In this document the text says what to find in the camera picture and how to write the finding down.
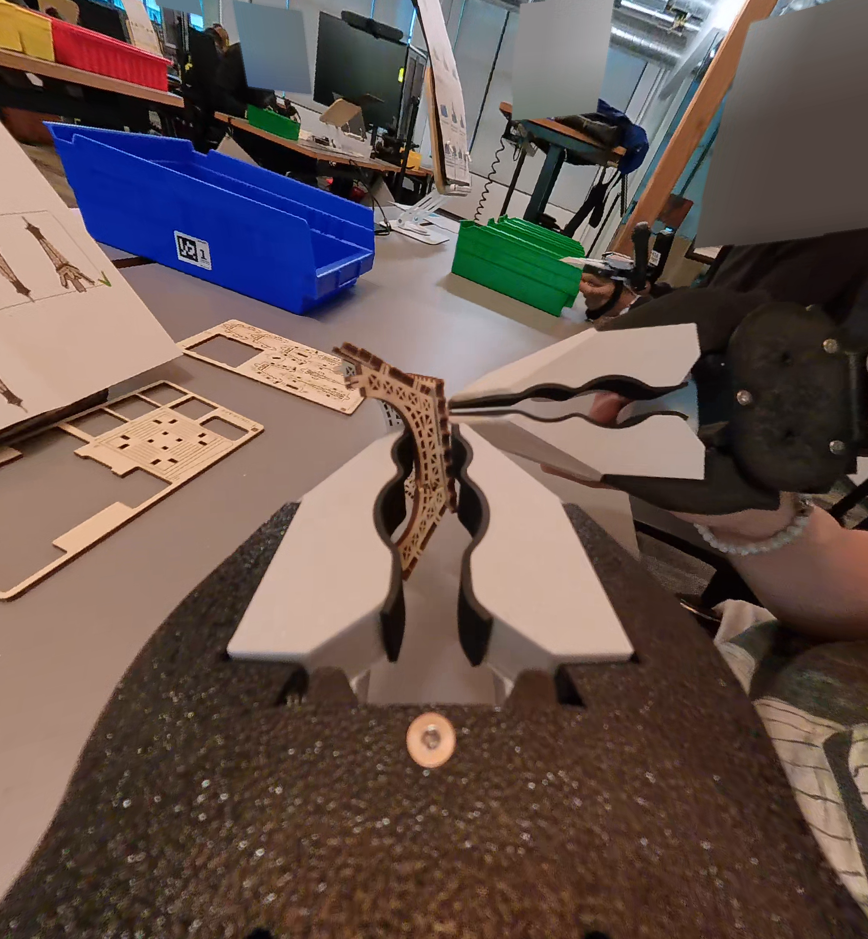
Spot wooden shelf table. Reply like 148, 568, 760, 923
0, 40, 185, 122

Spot small cardboard stand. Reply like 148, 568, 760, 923
318, 95, 367, 136

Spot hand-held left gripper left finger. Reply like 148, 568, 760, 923
227, 430, 410, 691

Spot long wooden desk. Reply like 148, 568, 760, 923
214, 110, 435, 193

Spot black monitor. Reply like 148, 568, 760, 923
312, 11, 410, 122

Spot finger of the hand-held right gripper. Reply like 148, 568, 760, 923
447, 408, 708, 487
447, 321, 702, 412

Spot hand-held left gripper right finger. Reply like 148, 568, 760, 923
450, 424, 638, 692

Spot standing desk with blue legs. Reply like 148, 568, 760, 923
498, 101, 629, 227

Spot blue jacket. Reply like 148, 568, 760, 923
594, 99, 651, 177

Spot pearl bead bracelet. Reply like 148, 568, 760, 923
692, 495, 816, 556

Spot poster on white stand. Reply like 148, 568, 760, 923
390, 0, 473, 246

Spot red plastic bin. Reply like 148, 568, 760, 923
51, 18, 173, 93

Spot wooden sheet with small parts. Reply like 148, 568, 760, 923
176, 320, 367, 416

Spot small green bin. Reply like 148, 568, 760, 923
246, 104, 303, 142

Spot wooden sheet frame with platform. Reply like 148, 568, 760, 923
0, 381, 266, 604

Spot person's right hand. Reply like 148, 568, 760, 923
540, 391, 810, 549

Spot person's white printed shirt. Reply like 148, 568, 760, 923
712, 598, 868, 939

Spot wooden beam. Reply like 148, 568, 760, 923
610, 0, 781, 254

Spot blue bin with marker tag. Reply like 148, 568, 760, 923
44, 121, 376, 316

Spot white instruction booklet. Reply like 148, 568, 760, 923
0, 106, 184, 448

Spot person's right forearm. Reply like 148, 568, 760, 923
723, 506, 868, 645

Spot wooden tower base model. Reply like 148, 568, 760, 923
331, 342, 455, 581

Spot grey desk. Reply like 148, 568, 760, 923
0, 224, 644, 927

